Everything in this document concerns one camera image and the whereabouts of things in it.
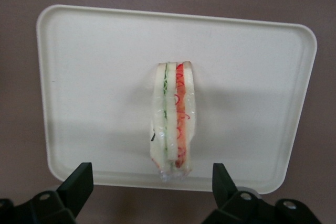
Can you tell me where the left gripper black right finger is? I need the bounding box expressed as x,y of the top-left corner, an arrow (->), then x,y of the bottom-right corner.
203,163 -> 320,224

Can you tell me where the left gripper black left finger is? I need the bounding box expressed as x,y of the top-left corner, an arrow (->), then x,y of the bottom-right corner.
0,162 -> 95,224

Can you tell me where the triangle sandwich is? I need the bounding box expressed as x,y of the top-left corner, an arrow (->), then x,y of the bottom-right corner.
149,60 -> 197,183

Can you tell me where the cream plastic tray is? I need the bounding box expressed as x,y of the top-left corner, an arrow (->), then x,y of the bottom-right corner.
35,4 -> 318,195

